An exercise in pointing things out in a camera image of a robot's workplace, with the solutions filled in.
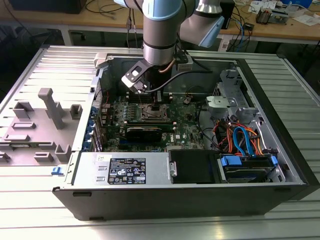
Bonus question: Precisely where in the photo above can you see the silver socket cover frame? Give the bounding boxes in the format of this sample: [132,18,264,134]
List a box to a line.
[139,102,170,121]

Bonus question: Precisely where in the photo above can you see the CPU socket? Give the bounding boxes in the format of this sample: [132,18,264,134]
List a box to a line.
[136,101,173,123]

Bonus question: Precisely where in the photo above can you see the CPU cooler with fan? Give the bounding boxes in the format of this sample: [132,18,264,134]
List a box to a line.
[255,6,274,25]

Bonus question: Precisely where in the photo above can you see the graphics card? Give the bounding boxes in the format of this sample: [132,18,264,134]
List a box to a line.
[124,125,163,144]

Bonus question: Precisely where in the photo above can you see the green motherboard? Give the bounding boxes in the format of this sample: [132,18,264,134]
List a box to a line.
[98,93,208,153]

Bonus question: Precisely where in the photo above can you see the silver drive cage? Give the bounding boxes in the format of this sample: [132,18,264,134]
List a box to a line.
[204,68,263,126]

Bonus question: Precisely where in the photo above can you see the grey case latch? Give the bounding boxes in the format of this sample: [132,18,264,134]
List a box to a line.
[93,52,113,69]

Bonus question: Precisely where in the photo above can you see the tall black box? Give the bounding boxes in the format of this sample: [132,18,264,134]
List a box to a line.
[223,0,236,30]

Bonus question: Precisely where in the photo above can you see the silver power supply with label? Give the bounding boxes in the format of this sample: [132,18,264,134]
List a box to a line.
[64,151,176,186]

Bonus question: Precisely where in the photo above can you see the black and silver PC case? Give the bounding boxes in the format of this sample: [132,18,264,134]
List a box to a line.
[51,51,320,222]

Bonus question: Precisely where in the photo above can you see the hard disk in blue carrier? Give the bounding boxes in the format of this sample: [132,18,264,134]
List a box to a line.
[217,153,280,185]

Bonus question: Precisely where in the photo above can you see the grey parts rack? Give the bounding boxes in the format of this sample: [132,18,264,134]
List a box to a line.
[0,87,85,167]

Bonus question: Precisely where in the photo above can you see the white printed cards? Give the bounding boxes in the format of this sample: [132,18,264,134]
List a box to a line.
[248,0,279,15]

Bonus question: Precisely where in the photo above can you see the black monitor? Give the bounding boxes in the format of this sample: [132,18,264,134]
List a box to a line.
[11,0,87,15]

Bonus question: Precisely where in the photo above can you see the wooden desk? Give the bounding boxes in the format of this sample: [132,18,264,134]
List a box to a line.
[0,0,320,47]

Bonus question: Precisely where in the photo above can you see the green circuit board part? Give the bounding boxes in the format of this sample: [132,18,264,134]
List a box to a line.
[271,8,291,26]

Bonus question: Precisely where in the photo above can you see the white paper sheet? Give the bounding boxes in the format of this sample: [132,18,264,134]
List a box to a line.
[291,14,320,27]

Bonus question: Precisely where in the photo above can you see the black camera cable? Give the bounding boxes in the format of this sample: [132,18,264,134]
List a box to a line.
[144,58,214,94]

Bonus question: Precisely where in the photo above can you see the copper coloured cable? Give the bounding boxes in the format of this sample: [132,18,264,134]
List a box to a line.
[159,58,175,75]

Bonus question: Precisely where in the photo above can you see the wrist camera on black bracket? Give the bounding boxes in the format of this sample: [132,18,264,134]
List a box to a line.
[121,59,149,95]

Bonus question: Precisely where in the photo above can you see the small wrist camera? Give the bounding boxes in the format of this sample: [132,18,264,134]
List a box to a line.
[176,51,194,73]

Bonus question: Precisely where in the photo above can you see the thick black cable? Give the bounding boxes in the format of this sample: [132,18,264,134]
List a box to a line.
[196,104,221,153]

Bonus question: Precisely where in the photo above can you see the thin red wire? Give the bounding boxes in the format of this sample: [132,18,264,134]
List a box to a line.
[96,88,110,105]

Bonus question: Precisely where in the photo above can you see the hanging grey cable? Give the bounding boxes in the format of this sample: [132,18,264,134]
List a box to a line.
[125,8,139,48]

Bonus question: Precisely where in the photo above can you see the blue flat wire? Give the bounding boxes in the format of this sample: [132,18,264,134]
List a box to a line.
[232,126,256,158]

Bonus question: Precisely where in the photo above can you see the blue network cable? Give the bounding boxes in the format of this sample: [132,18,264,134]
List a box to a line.
[234,18,252,53]

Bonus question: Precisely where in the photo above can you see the orange wire bundle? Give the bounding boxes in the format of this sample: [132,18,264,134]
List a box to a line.
[214,121,266,157]

